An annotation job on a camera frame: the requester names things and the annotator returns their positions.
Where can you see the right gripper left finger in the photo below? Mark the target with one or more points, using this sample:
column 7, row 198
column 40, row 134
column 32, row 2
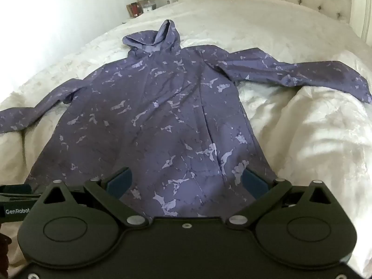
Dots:
column 104, row 194

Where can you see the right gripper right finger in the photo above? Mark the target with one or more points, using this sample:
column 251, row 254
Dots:
column 266, row 194

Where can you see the purple patterned hooded jacket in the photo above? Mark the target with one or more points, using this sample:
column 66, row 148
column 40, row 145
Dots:
column 173, row 116

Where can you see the white bed comforter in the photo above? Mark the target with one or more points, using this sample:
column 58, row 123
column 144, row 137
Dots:
column 305, row 132

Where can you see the small white alarm clock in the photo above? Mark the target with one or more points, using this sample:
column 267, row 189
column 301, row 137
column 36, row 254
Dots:
column 148, row 7

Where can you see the red picture frame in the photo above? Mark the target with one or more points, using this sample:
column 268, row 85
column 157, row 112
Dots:
column 134, row 9

